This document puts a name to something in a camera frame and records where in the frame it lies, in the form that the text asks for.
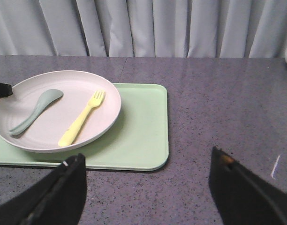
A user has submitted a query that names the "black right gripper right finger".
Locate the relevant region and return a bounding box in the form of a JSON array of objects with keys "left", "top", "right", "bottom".
[{"left": 209, "top": 147, "right": 287, "bottom": 225}]

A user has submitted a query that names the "grey pleated curtain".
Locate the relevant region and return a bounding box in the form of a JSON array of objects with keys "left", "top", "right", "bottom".
[{"left": 0, "top": 0, "right": 287, "bottom": 58}]

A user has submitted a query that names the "teal green plastic spoon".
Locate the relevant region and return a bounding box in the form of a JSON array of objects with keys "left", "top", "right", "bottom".
[{"left": 8, "top": 89, "right": 63, "bottom": 136}]

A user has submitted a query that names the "yellow plastic fork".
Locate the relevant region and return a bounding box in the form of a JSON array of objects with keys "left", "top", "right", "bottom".
[{"left": 58, "top": 90, "right": 105, "bottom": 147}]

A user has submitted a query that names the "light green plastic tray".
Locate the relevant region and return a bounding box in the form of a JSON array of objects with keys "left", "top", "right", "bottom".
[{"left": 0, "top": 83, "right": 169, "bottom": 171}]

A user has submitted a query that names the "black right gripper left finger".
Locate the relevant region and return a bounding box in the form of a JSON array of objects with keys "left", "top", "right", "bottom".
[{"left": 0, "top": 154, "right": 87, "bottom": 225}]

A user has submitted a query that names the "beige round plate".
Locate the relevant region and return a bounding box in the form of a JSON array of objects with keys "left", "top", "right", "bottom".
[{"left": 0, "top": 70, "right": 121, "bottom": 153}]

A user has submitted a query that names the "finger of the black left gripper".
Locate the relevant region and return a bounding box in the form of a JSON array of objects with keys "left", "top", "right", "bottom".
[{"left": 0, "top": 83, "right": 13, "bottom": 98}]

